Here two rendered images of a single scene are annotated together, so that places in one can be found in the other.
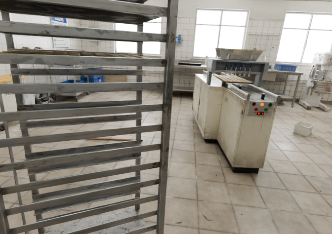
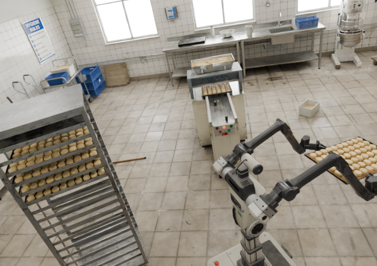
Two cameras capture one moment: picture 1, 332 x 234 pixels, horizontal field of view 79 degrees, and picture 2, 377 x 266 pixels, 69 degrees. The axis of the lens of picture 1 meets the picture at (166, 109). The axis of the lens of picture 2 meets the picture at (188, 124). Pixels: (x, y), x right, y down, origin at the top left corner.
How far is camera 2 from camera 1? 1.66 m
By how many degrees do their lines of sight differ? 15
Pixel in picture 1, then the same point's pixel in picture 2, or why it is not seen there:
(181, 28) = not seen: outside the picture
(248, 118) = (217, 138)
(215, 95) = (199, 108)
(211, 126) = (203, 134)
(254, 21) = not seen: outside the picture
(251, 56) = (224, 66)
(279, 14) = not seen: outside the picture
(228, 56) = (202, 71)
